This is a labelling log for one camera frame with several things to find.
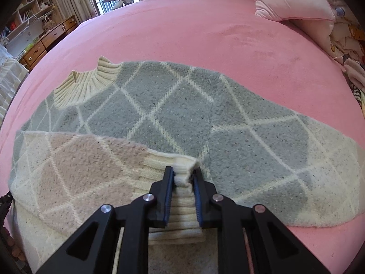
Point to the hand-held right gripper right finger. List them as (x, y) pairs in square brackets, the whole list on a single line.
[(197, 197)]

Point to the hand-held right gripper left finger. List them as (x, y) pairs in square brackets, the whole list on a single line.
[(170, 194)]

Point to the grey cream diamond-pattern sweater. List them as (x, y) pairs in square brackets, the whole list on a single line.
[(171, 114)]

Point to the pile of colourful clothes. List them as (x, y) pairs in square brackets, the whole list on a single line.
[(349, 40)]

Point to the pale plaid cloth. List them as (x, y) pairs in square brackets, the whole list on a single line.
[(10, 82)]

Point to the pink bed sheet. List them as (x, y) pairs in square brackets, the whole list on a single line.
[(199, 34)]

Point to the wooden dresser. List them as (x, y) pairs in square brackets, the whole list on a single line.
[(42, 44)]

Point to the plain pale pink pillow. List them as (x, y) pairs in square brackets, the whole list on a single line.
[(316, 30)]

